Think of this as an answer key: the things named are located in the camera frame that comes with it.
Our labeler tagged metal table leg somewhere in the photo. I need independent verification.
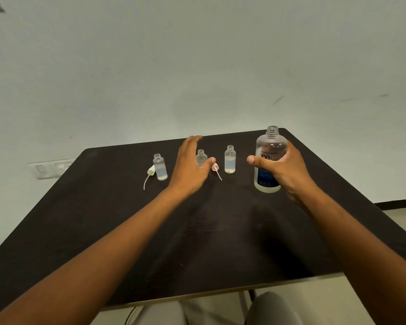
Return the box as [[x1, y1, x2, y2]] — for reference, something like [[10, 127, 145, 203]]
[[238, 289, 258, 312]]

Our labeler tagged black skirting board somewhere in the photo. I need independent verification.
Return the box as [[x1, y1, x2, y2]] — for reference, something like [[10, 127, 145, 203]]
[[374, 198, 406, 211]]

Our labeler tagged large clear bottle blue label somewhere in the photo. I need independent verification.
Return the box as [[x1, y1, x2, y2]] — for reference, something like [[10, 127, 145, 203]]
[[254, 126, 288, 193]]

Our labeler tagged white spray pump cap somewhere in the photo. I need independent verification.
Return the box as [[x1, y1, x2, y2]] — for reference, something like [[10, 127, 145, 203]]
[[143, 165, 156, 191]]

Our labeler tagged person's left forearm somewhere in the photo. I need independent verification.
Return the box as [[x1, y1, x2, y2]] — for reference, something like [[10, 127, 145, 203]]
[[0, 186, 190, 325]]

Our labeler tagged person's right leg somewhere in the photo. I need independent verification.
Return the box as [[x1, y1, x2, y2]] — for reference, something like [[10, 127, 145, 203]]
[[245, 291, 304, 325]]

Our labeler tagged person's right hand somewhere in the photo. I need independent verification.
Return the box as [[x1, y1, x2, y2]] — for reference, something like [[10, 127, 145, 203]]
[[246, 140, 321, 207]]

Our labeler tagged person's right forearm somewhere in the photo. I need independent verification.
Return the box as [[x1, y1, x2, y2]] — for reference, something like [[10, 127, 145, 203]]
[[291, 184, 406, 325]]

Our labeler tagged black cable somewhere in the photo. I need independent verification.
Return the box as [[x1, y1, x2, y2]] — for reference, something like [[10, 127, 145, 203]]
[[123, 306, 138, 325]]

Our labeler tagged white wall switch plate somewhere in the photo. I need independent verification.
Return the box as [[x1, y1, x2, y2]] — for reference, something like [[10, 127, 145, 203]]
[[27, 158, 76, 180]]

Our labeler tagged person's left hand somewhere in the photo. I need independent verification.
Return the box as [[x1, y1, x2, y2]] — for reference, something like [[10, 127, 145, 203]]
[[167, 135, 217, 200]]

